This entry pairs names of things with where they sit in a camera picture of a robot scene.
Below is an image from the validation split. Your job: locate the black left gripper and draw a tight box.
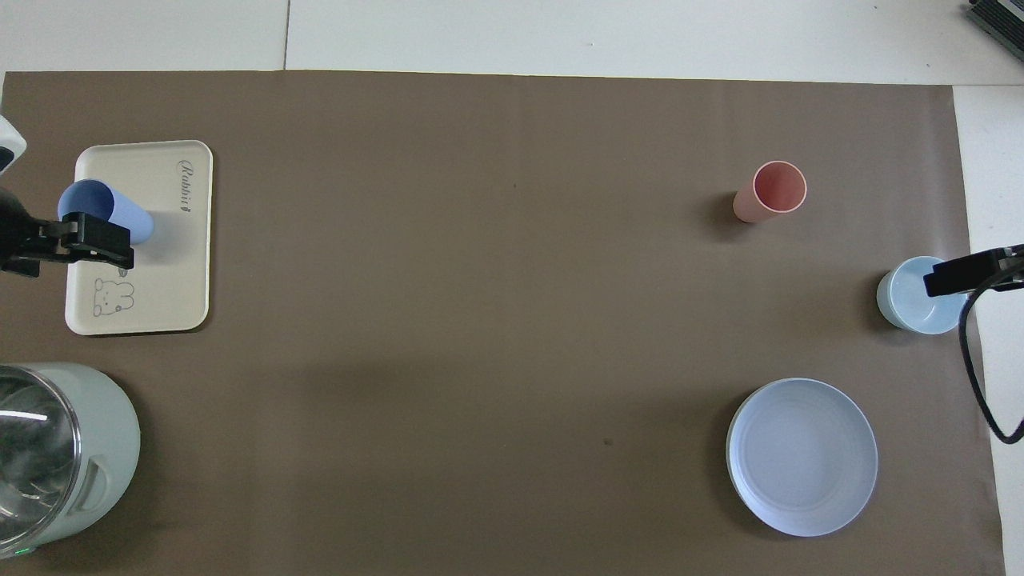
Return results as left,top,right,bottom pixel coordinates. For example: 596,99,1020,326
0,188,135,278

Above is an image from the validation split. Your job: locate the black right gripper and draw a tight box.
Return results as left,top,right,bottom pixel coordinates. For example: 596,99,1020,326
923,244,1024,298

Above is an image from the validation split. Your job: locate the blue ribbed cup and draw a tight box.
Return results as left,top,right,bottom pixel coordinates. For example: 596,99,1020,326
58,179,154,246

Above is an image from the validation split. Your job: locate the pink cup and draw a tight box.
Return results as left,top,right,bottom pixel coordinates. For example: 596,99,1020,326
733,161,807,224

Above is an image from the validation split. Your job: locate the cream rabbit print tray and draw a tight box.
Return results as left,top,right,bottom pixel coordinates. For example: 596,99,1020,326
65,141,214,336

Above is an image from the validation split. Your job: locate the light blue bowl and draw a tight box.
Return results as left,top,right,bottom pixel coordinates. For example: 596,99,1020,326
877,256,969,335

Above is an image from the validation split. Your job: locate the mint green cooking pot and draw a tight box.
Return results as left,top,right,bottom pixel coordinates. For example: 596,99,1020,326
0,363,142,558

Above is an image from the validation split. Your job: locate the glass pot lid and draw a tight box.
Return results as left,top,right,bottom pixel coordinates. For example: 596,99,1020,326
0,370,83,545

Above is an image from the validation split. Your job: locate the pale blue plate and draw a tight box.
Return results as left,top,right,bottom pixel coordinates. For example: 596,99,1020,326
726,378,878,538

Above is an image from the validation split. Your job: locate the dark grey device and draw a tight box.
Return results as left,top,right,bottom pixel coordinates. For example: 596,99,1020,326
964,0,1024,41

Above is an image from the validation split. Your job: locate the brown table mat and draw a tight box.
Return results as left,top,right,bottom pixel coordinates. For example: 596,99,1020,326
0,70,1006,576

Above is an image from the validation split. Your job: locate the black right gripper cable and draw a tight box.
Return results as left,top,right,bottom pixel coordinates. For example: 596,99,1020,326
958,284,1024,445

